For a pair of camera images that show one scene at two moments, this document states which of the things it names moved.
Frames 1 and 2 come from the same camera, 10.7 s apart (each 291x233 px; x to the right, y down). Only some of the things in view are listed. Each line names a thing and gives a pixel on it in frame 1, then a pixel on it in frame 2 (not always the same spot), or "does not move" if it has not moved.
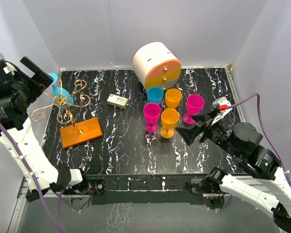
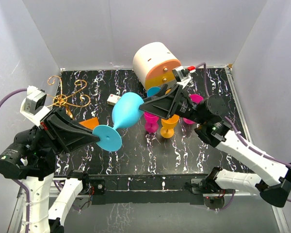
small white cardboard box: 118,101 does not move
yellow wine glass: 169,118 does not move
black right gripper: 188,134 → 163,105
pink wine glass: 152,112 does not move
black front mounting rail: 147,189 does not move
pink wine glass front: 194,105 does not move
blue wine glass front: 154,95 does not move
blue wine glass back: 62,97 → 125,111
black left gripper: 40,81 → 70,135
